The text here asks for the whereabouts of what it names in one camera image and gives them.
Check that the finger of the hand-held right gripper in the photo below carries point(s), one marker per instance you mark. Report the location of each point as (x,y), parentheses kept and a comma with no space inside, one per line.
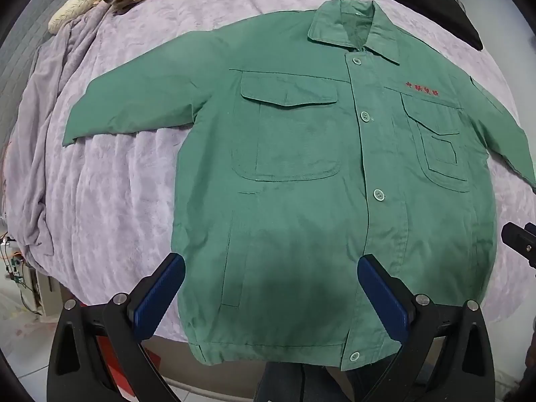
(521,243)

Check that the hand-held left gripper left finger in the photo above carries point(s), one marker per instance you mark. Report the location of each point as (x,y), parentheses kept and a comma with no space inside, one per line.
(161,289)

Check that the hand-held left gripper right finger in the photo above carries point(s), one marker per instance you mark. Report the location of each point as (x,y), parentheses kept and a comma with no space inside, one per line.
(383,297)

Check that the green work jacket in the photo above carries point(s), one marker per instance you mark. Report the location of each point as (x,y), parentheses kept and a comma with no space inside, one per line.
(301,201)

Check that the lavender plush blanket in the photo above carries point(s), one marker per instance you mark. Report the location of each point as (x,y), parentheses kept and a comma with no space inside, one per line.
(125,184)

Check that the white appliance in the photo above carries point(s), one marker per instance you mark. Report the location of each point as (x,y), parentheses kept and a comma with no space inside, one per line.
(44,293)

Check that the grey purple quilt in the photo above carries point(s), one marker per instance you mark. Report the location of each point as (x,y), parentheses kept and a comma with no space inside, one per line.
(48,134)

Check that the black cloth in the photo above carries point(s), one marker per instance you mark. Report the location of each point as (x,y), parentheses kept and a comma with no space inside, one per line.
(435,6)

